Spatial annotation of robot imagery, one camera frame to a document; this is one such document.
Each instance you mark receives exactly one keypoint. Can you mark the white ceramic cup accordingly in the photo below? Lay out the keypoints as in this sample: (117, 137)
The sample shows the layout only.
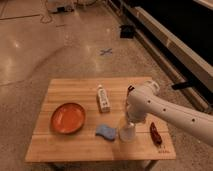
(126, 130)

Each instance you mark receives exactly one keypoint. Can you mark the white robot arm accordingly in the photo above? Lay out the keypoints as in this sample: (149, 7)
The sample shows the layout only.
(142, 99)

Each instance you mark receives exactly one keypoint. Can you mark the white glue bottle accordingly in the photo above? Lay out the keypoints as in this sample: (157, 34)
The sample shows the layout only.
(103, 100)

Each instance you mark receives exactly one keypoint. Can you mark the wooden table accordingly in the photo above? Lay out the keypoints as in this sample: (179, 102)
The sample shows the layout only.
(47, 146)

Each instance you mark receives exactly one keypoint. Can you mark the blue sponge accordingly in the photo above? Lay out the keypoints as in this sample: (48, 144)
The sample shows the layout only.
(106, 132)

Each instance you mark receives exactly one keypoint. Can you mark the orange round plate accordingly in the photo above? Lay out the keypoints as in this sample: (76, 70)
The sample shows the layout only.
(68, 118)

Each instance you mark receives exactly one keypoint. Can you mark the black box on floor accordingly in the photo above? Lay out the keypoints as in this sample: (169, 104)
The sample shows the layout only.
(127, 31)

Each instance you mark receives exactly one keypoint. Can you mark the dark red chili pepper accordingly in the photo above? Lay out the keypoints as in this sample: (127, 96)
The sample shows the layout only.
(156, 138)

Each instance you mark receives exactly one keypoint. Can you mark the black bracket on rail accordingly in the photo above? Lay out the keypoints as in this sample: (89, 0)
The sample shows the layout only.
(182, 85)

